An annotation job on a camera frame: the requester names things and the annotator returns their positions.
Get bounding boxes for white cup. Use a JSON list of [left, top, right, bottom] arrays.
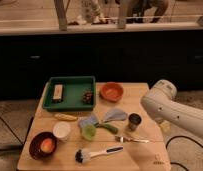
[[53, 121, 71, 141]]

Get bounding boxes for dark pine cone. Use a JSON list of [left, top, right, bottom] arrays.
[[82, 90, 93, 104]]

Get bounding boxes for black cable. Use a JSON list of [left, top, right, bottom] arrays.
[[165, 134, 203, 171]]

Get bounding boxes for orange bowl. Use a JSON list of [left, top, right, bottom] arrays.
[[100, 82, 124, 102]]

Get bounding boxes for green cup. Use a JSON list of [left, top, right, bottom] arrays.
[[81, 124, 96, 141]]

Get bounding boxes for tan wooden block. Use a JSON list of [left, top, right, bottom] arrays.
[[52, 84, 63, 102]]

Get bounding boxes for green plastic tray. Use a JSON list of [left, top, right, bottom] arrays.
[[42, 76, 96, 111]]

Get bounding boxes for dark metal cup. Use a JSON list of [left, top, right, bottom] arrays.
[[128, 113, 142, 131]]

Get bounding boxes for orange fruit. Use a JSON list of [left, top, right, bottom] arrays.
[[40, 138, 55, 153]]

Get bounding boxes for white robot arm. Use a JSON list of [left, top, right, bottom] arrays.
[[141, 79, 203, 139]]

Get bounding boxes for dark brown bowl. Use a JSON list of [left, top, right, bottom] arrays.
[[29, 132, 57, 160]]

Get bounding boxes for green vegetable toy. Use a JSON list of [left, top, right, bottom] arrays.
[[95, 123, 118, 134]]

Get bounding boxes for light blue spatula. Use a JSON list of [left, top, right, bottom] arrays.
[[102, 108, 128, 122]]

